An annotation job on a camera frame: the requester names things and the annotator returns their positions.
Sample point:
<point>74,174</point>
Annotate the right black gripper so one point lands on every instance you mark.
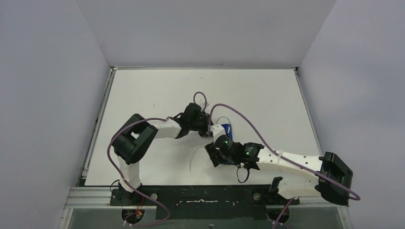
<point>215,155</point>

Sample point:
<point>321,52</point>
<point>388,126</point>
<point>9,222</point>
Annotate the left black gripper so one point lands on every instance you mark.
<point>205,125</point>

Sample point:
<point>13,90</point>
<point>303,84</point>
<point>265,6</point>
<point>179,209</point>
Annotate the blue canvas sneaker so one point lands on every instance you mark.
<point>226,124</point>

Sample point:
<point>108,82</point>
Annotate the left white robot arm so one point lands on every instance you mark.
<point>133,139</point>

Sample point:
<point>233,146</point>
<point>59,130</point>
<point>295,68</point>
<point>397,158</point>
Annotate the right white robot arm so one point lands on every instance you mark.
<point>316,176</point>

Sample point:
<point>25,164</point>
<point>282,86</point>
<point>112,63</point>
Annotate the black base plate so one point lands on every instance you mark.
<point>256,202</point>

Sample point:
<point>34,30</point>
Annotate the aluminium frame rail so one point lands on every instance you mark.
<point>99,197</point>

